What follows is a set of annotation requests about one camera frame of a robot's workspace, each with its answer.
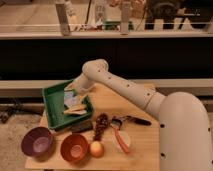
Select orange handled pliers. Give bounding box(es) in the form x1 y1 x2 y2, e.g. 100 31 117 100
110 118 130 154

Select orange bowl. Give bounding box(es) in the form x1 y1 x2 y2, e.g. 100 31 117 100
60 134 89 164

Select green plastic tray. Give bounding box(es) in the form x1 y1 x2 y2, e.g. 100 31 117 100
42 80 93 131

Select yellow banana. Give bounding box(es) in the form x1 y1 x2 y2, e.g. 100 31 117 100
64 104 86 115

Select yellow round fruit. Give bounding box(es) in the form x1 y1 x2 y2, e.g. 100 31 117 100
90 141 104 158

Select purple bowl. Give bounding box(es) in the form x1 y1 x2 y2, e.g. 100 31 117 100
21 127 53 157

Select dark red grape bunch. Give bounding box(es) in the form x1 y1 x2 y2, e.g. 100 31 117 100
93 113 109 141

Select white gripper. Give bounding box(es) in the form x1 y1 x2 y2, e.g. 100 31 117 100
65 73 94 94

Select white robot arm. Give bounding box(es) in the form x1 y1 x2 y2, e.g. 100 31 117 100
68 59 213 171

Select white paper in tray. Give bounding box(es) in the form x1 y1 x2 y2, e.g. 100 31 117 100
64 90 82 108

